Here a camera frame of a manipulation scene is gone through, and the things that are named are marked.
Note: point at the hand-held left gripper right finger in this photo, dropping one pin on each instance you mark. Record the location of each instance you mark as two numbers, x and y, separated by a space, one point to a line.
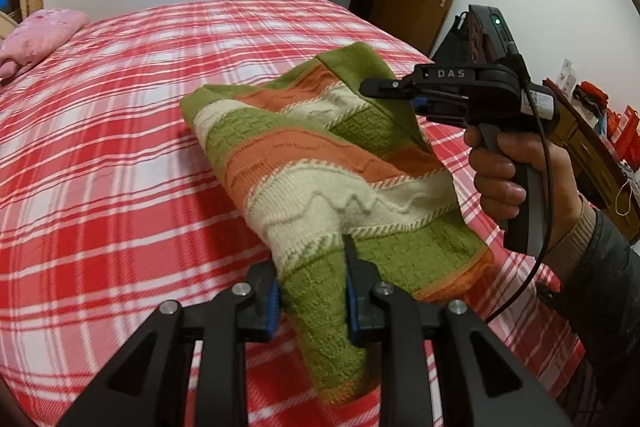
353 312

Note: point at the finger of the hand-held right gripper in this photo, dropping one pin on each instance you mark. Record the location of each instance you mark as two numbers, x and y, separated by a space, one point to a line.
385 87

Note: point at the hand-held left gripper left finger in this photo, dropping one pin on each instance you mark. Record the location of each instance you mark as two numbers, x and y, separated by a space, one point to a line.
272 307

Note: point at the green knit sweater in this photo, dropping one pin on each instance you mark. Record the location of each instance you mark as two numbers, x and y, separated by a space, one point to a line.
300 157

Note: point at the person's right forearm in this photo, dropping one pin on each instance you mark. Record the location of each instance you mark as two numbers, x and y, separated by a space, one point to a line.
600 282

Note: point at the person's right hand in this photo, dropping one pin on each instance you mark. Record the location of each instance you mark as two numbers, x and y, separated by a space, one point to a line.
495 192

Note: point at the black suitcase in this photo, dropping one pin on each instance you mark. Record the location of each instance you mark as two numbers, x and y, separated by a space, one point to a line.
450 49

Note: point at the white card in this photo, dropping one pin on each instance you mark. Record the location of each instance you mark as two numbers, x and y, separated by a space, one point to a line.
566 74

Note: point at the red cloth item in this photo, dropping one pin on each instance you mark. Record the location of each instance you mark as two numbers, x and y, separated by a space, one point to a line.
592 93

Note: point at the brown wooden dresser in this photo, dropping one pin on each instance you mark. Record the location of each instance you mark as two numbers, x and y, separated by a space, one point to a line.
595 147

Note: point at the red gift box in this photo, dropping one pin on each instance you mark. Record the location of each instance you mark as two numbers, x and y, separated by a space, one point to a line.
625 132

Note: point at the red plaid bed sheet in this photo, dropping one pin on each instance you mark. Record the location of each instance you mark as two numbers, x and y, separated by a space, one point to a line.
125 157

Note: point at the pink pillow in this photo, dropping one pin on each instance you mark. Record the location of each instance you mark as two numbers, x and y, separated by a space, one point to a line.
45 32

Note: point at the beige wooden headboard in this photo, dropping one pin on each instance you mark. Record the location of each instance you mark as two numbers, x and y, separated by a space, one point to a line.
7 24

